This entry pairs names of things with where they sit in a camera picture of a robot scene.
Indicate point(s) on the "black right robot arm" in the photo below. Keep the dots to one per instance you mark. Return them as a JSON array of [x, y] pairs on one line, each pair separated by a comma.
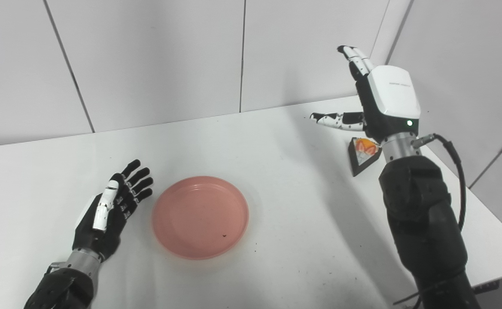
[[422, 214]]

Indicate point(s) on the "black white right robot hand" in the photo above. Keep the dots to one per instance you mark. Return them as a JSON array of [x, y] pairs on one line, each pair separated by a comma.
[[392, 94]]

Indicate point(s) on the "black table frame bar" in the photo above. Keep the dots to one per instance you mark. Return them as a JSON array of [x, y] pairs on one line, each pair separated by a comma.
[[487, 287]]

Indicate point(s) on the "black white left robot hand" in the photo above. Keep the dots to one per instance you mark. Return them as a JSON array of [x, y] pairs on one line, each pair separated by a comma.
[[104, 236]]

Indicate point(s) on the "chocolate cake slice with fruit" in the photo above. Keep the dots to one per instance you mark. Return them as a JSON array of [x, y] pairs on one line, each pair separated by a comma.
[[360, 159]]

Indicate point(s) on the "pink round plate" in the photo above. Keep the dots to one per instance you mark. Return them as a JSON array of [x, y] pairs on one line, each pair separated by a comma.
[[199, 216]]

